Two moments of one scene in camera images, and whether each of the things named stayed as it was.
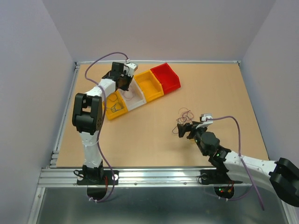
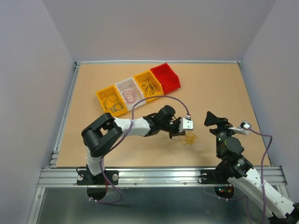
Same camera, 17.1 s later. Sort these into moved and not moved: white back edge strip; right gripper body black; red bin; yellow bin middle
Moved: right gripper body black
Not moved: white back edge strip; red bin; yellow bin middle
